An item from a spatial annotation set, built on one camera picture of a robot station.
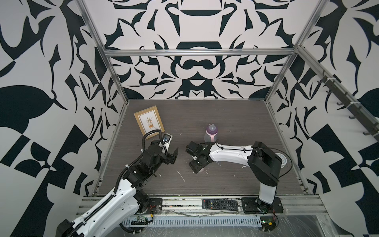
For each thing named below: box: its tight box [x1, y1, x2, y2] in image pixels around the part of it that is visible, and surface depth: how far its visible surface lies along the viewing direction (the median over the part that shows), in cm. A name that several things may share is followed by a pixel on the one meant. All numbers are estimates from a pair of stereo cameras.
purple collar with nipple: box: [206, 123, 219, 135], surface depth 89 cm
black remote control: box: [202, 198, 240, 211], surface depth 76 cm
